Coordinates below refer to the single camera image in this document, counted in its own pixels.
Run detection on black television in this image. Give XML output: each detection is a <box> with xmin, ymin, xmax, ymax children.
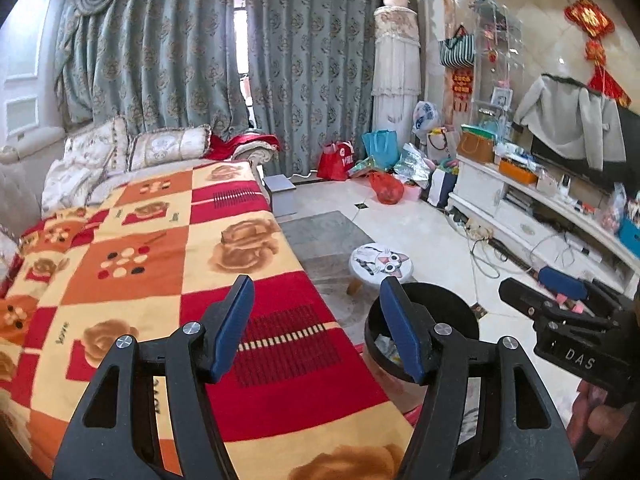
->
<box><xmin>530</xmin><ymin>87</ymin><xmax>640</xmax><ymax>196</ymax></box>

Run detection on green shiny packet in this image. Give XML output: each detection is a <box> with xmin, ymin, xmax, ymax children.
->
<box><xmin>348</xmin><ymin>156</ymin><xmax>378</xmax><ymax>178</ymax></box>

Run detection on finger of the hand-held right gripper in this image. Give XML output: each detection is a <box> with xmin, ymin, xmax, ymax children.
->
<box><xmin>538</xmin><ymin>266</ymin><xmax>627</xmax><ymax>318</ymax></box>
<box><xmin>498</xmin><ymin>277</ymin><xmax>608</xmax><ymax>323</ymax></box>

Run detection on red shopping bag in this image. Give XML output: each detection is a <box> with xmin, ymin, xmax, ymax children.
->
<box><xmin>316</xmin><ymin>141</ymin><xmax>356</xmax><ymax>182</ymax></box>

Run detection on white tv cabinet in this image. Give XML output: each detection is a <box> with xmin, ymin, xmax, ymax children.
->
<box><xmin>447</xmin><ymin>152</ymin><xmax>640</xmax><ymax>291</ymax></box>

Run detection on black round trash bin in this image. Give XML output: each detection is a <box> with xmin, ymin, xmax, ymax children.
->
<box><xmin>362</xmin><ymin>281</ymin><xmax>481</xmax><ymax>413</ymax></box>

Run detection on red satin cloth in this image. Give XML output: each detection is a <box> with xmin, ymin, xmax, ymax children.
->
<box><xmin>207</xmin><ymin>132</ymin><xmax>281</xmax><ymax>161</ymax></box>

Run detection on crumpled white paper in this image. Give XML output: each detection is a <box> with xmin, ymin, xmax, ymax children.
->
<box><xmin>375</xmin><ymin>332</ymin><xmax>401</xmax><ymax>366</ymax></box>

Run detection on grey floor mat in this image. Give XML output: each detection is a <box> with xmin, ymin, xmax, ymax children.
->
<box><xmin>277</xmin><ymin>210</ymin><xmax>378</xmax><ymax>326</ymax></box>

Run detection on lace covered air conditioner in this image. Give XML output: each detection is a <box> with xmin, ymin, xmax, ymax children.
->
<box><xmin>371</xmin><ymin>6</ymin><xmax>423</xmax><ymax>136</ymax></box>

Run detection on blue storage box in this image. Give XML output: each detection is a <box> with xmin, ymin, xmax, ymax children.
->
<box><xmin>617</xmin><ymin>215</ymin><xmax>640</xmax><ymax>246</ymax></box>

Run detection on white blue printed plastic bag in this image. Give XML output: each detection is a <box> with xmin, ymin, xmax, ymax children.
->
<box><xmin>411</xmin><ymin>101</ymin><xmax>442</xmax><ymax>136</ymax></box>

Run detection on person's right hand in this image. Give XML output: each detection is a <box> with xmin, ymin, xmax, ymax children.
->
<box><xmin>567</xmin><ymin>384</ymin><xmax>630</xmax><ymax>466</ymax></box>

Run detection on large red knot decoration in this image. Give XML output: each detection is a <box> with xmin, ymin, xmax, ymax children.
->
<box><xmin>564</xmin><ymin>0</ymin><xmax>632</xmax><ymax>108</ymax></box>

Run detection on clear acrylic shelf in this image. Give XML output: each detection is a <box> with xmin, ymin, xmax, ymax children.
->
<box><xmin>470</xmin><ymin>0</ymin><xmax>523</xmax><ymax>126</ymax></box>

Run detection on beaded white embroidered cushion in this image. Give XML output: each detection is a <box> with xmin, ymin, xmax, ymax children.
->
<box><xmin>0</xmin><ymin>220</ymin><xmax>23</xmax><ymax>286</ymax></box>

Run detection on embroidered bolster cushion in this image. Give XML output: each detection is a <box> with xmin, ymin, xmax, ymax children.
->
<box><xmin>127</xmin><ymin>125</ymin><xmax>213</xmax><ymax>171</ymax></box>

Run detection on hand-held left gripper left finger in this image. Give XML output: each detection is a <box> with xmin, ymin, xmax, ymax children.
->
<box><xmin>52</xmin><ymin>274</ymin><xmax>257</xmax><ymax>480</ymax></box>

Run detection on red orange printed blanket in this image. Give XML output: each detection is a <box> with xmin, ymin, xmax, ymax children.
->
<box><xmin>0</xmin><ymin>160</ymin><xmax>416</xmax><ymax>480</ymax></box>

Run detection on silvery foil bag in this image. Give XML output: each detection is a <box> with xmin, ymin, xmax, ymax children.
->
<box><xmin>394</xmin><ymin>142</ymin><xmax>432</xmax><ymax>188</ymax></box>

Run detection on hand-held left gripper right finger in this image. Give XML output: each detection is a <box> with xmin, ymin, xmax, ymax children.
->
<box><xmin>378</xmin><ymin>276</ymin><xmax>578</xmax><ymax>480</ymax></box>

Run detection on cat print round stool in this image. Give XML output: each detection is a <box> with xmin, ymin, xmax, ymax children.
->
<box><xmin>346</xmin><ymin>242</ymin><xmax>415</xmax><ymax>296</ymax></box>

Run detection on dark blue white bag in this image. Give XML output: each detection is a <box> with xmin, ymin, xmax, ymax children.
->
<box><xmin>427</xmin><ymin>167</ymin><xmax>458</xmax><ymax>208</ymax></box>

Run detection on green white striped tote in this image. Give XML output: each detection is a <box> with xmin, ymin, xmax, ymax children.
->
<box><xmin>439</xmin><ymin>25</ymin><xmax>476</xmax><ymax>68</ymax></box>

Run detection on white yellow trimmed tote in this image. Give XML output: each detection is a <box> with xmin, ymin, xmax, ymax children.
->
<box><xmin>427</xmin><ymin>129</ymin><xmax>460</xmax><ymax>166</ymax></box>

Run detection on grey coat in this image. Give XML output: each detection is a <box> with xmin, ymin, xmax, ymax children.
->
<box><xmin>512</xmin><ymin>74</ymin><xmax>628</xmax><ymax>171</ymax></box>

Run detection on small red hanging decoration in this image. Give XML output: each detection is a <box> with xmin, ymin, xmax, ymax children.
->
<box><xmin>450</xmin><ymin>67</ymin><xmax>475</xmax><ymax>113</ymax></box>

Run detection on orange box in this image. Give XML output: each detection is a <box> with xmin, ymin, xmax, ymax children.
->
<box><xmin>498</xmin><ymin>157</ymin><xmax>540</xmax><ymax>187</ymax></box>

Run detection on square fringed embroidered cushion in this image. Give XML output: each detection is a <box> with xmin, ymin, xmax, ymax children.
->
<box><xmin>62</xmin><ymin>116</ymin><xmax>132</xmax><ymax>171</ymax></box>

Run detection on grey-blue patterned curtain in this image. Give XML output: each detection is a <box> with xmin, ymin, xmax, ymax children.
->
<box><xmin>245</xmin><ymin>0</ymin><xmax>381</xmax><ymax>176</ymax></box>
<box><xmin>52</xmin><ymin>0</ymin><xmax>251</xmax><ymax>131</ymax></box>

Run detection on blue shopping bag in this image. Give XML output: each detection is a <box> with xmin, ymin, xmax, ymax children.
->
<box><xmin>361</xmin><ymin>130</ymin><xmax>401</xmax><ymax>171</ymax></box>

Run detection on knotted red plastic bag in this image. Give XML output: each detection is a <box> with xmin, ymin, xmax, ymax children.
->
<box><xmin>369</xmin><ymin>171</ymin><xmax>405</xmax><ymax>206</ymax></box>

